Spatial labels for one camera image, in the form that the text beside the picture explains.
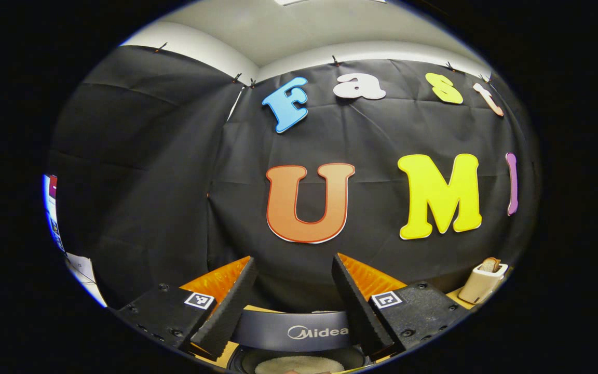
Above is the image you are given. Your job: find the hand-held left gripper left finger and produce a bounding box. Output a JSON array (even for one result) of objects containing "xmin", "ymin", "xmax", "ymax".
[{"xmin": 114, "ymin": 256, "xmax": 258, "ymax": 359}]

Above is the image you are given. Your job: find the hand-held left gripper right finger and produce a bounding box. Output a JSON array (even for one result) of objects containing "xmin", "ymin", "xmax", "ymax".
[{"xmin": 332, "ymin": 252, "xmax": 472, "ymax": 359}]

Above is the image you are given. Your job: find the grey silver rice cooker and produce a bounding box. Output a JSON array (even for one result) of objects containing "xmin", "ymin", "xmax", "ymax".
[{"xmin": 229, "ymin": 306, "xmax": 377, "ymax": 374}]

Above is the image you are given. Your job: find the white rice pile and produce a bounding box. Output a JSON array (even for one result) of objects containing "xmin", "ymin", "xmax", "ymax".
[{"xmin": 255, "ymin": 355, "xmax": 346, "ymax": 374}]

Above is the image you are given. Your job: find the white toaster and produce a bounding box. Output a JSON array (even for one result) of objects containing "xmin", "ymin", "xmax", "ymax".
[{"xmin": 458, "ymin": 262, "xmax": 509, "ymax": 305}]

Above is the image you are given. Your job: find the black backdrop cloth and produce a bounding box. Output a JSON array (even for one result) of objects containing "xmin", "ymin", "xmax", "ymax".
[{"xmin": 47, "ymin": 46, "xmax": 538, "ymax": 315}]

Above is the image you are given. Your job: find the white desk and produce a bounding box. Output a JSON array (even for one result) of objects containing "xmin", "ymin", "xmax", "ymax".
[{"xmin": 65, "ymin": 252, "xmax": 107, "ymax": 308}]

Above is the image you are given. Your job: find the computer monitor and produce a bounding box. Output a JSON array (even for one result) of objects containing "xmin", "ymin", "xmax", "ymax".
[{"xmin": 43, "ymin": 174, "xmax": 66, "ymax": 252}]

